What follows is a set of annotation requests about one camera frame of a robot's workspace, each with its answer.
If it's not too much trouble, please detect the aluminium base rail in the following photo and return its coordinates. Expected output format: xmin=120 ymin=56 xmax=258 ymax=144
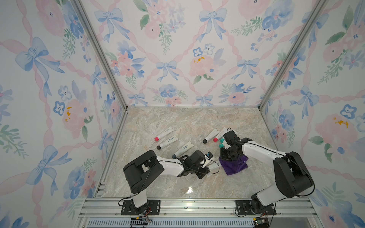
xmin=75 ymin=198 xmax=323 ymax=228

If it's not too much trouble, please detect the aluminium corner post left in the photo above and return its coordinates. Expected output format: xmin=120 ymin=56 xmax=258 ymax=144
xmin=70 ymin=0 xmax=128 ymax=112

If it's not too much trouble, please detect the purple cloth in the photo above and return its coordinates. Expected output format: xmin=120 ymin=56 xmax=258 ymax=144
xmin=219 ymin=155 xmax=249 ymax=176

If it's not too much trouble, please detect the white tube pink cap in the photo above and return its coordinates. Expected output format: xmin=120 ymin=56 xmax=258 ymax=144
xmin=155 ymin=127 xmax=174 ymax=142
xmin=213 ymin=127 xmax=227 ymax=142

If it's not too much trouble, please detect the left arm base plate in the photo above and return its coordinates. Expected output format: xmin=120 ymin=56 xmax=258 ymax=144
xmin=121 ymin=199 xmax=161 ymax=216

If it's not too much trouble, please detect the white tube front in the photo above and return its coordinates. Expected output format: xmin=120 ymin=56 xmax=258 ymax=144
xmin=206 ymin=160 xmax=220 ymax=173

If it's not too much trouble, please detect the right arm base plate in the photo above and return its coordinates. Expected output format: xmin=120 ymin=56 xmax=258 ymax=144
xmin=235 ymin=199 xmax=277 ymax=216

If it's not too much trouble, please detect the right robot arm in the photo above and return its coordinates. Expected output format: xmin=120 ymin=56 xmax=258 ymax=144
xmin=215 ymin=130 xmax=315 ymax=213

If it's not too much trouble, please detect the aluminium corner post right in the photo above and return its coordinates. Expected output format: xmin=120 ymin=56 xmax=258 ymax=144
xmin=258 ymin=0 xmax=328 ymax=112

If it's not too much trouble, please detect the white tube black cap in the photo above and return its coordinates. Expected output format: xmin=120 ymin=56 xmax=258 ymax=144
xmin=202 ymin=129 xmax=219 ymax=144

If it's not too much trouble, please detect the white tube dark cap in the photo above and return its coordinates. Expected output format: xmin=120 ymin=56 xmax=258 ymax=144
xmin=156 ymin=136 xmax=179 ymax=150

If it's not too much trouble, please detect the aluminium corner post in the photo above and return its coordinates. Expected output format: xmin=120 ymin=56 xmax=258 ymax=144
xmin=258 ymin=0 xmax=328 ymax=112
xmin=70 ymin=0 xmax=128 ymax=112

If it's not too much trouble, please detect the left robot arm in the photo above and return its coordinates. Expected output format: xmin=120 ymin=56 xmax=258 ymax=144
xmin=123 ymin=150 xmax=213 ymax=209

